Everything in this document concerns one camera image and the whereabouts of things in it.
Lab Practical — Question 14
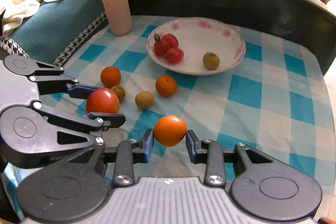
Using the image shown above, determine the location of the large red tomato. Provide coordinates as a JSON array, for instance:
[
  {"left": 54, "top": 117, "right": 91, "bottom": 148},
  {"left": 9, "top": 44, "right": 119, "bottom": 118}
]
[{"left": 85, "top": 88, "right": 120, "bottom": 114}]

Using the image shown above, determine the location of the orange tangerine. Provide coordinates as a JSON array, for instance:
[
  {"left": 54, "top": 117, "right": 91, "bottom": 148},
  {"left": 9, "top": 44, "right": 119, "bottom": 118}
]
[
  {"left": 100, "top": 66, "right": 121, "bottom": 88},
  {"left": 155, "top": 75, "right": 178, "bottom": 97},
  {"left": 153, "top": 115, "right": 187, "bottom": 147}
]

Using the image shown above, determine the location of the teal blanket with houndstooth trim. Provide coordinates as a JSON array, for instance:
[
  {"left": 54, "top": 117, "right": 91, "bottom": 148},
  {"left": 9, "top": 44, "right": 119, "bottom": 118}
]
[{"left": 1, "top": 0, "right": 108, "bottom": 66}]

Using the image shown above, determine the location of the blue white checkered tablecloth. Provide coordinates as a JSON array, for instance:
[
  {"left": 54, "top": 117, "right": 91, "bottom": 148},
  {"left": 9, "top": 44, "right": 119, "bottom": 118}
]
[{"left": 4, "top": 15, "right": 336, "bottom": 214}]

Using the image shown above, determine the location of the white cloth on blanket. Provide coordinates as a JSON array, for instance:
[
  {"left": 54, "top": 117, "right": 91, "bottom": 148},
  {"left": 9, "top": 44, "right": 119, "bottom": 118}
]
[{"left": 1, "top": 0, "right": 61, "bottom": 36}]

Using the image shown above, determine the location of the red cherry tomato with stem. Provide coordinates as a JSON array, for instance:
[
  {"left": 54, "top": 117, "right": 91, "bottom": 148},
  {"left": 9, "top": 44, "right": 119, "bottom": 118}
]
[{"left": 153, "top": 34, "right": 170, "bottom": 57}]

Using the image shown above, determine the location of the small red cherry tomato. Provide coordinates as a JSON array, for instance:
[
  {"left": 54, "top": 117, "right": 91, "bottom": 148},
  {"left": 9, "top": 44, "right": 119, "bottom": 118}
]
[{"left": 164, "top": 48, "right": 185, "bottom": 64}]

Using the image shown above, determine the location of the white floral porcelain bowl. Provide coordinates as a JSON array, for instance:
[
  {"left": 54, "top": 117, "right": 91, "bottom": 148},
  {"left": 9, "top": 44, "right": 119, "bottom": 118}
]
[{"left": 146, "top": 17, "right": 246, "bottom": 76}]

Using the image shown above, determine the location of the dark coffee table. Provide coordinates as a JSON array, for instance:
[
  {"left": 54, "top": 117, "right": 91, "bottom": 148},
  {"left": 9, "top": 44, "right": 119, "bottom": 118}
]
[{"left": 128, "top": 0, "right": 335, "bottom": 73}]

